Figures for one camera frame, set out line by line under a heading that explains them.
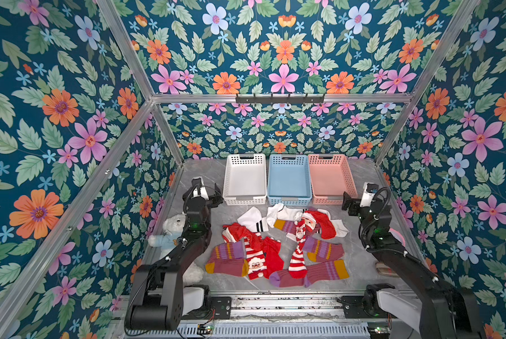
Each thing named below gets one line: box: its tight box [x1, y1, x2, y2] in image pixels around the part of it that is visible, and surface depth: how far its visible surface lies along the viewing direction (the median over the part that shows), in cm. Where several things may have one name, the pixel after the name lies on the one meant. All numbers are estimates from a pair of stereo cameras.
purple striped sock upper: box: [273, 218, 297, 235], surface depth 94 cm
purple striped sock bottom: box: [268, 259, 350, 288], surface depth 82 cm
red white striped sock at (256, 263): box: [243, 235, 268, 281], surface depth 85 cm
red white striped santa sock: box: [287, 211, 317, 279], surface depth 86 cm
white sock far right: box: [330, 218, 350, 239], surface depth 95 cm
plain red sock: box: [222, 222, 285, 279], surface depth 88 cm
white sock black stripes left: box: [236, 206, 270, 233], surface depth 97 cm
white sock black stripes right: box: [266, 203, 307, 229], surface depth 100 cm
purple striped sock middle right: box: [302, 236, 345, 263], surface depth 88 cm
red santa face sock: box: [302, 209, 337, 240], surface depth 93 cm
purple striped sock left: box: [204, 240, 249, 278], surface depth 85 cm
